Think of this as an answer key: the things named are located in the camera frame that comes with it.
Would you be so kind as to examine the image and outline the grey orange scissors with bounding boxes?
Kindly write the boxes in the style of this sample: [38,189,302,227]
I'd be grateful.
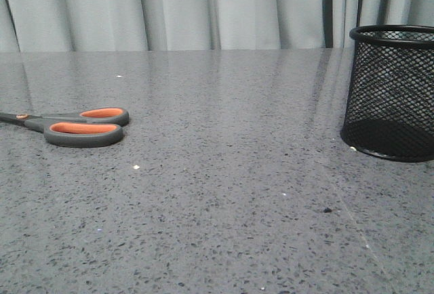
[1,107,130,148]

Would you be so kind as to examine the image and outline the black mesh bucket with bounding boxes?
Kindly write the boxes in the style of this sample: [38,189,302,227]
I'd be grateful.
[340,25,433,163]

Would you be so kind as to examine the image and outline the grey curtain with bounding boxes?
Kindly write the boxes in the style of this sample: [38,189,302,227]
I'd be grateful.
[1,0,433,52]

